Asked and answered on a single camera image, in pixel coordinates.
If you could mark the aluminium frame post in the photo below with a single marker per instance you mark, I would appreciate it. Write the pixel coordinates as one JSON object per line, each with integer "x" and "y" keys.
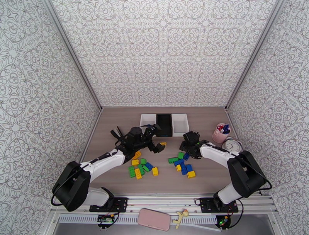
{"x": 253, "y": 48}
{"x": 70, "y": 48}

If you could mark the long yellow lego brick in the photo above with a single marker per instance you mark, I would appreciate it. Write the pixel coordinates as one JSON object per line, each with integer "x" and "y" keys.
{"x": 138, "y": 174}

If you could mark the pink phone case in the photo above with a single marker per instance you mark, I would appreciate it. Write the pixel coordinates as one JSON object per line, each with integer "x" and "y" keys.
{"x": 154, "y": 219}

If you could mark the black plastic bin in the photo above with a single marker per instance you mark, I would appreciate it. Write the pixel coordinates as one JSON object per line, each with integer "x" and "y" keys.
{"x": 164, "y": 124}

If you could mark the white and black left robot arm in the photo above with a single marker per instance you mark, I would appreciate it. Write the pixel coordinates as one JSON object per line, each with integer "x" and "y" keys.
{"x": 103, "y": 161}

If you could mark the aluminium table edge strip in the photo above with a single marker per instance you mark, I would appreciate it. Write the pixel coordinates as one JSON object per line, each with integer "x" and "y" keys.
{"x": 93, "y": 130}
{"x": 230, "y": 118}

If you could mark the red and white marker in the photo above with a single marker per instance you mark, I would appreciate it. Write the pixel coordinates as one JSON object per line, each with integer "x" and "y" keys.
{"x": 219, "y": 127}

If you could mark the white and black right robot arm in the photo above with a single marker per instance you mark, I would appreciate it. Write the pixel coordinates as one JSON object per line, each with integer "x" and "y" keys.
{"x": 217, "y": 152}

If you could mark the yellow toy figure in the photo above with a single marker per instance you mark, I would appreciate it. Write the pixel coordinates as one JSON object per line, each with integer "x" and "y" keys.
{"x": 181, "y": 216}

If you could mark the blue marker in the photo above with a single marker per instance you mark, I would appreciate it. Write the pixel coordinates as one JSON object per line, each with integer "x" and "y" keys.
{"x": 226, "y": 129}

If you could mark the white plastic bin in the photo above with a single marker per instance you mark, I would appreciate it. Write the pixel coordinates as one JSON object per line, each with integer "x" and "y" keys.
{"x": 179, "y": 124}
{"x": 147, "y": 123}

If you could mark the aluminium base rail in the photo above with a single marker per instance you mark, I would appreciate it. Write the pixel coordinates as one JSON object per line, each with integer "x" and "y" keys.
{"x": 164, "y": 201}

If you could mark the small yellow lego brick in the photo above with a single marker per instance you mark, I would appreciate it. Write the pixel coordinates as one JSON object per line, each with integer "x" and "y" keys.
{"x": 135, "y": 162}
{"x": 178, "y": 168}

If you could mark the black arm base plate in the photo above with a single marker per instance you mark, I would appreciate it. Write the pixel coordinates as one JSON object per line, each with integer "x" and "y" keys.
{"x": 119, "y": 204}
{"x": 207, "y": 204}

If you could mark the long green lego brick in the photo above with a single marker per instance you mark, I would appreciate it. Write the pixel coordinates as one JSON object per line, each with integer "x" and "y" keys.
{"x": 132, "y": 172}
{"x": 173, "y": 160}

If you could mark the small green circuit board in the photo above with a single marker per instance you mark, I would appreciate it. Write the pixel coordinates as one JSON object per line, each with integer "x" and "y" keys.
{"x": 223, "y": 220}
{"x": 105, "y": 219}

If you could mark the pink pen cup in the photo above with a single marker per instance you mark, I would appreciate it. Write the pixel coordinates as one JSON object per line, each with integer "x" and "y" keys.
{"x": 218, "y": 137}

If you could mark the long blue lego brick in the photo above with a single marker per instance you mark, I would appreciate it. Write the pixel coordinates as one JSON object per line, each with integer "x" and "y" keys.
{"x": 178, "y": 162}
{"x": 184, "y": 169}

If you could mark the white alarm clock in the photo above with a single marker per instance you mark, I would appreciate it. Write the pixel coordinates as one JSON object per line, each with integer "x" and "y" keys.
{"x": 231, "y": 145}

